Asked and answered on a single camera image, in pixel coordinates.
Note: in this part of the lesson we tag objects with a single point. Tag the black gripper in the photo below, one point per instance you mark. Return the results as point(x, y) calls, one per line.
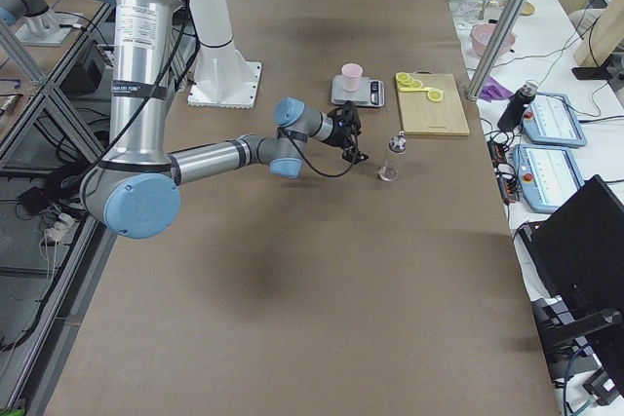
point(336, 137)

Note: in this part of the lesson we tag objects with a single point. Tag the clear glass sauce bottle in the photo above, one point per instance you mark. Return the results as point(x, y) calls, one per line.
point(389, 171)

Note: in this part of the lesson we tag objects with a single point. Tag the pink plastic cup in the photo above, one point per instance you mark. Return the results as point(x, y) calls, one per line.
point(351, 75)

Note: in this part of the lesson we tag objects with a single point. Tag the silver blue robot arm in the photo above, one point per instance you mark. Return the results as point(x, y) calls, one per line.
point(133, 186)

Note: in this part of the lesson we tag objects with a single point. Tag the silver kitchen scale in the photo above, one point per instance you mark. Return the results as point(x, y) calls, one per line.
point(370, 93)

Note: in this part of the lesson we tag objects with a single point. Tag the wooden cutting board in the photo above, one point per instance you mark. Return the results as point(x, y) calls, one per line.
point(421, 117)

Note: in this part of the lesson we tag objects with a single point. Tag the yellow lemon slices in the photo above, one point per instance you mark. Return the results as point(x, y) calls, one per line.
point(407, 83)

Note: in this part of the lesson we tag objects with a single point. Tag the pink bowl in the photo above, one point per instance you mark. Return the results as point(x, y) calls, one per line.
point(481, 35)

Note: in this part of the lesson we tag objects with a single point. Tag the purple cloth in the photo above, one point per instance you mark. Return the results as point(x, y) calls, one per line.
point(493, 90)

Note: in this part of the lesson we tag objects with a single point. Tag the black water bottle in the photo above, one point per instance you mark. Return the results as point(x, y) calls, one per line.
point(514, 111)

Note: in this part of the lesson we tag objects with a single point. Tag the lower blue teach pendant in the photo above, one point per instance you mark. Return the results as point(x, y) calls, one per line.
point(548, 175)

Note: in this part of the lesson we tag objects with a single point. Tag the blue teach pendant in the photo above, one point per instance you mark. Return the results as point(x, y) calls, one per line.
point(548, 175)
point(549, 120)

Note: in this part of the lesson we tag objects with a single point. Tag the upper blue teach pendant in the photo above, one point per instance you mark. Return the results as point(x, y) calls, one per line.
point(549, 120)

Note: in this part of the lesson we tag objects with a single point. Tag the black laptop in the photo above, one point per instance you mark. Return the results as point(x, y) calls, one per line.
point(578, 255)

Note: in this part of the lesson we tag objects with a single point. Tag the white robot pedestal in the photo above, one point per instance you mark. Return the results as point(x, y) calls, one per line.
point(222, 76)

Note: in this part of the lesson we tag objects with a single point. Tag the aluminium frame post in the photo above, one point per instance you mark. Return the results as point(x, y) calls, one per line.
point(495, 45)

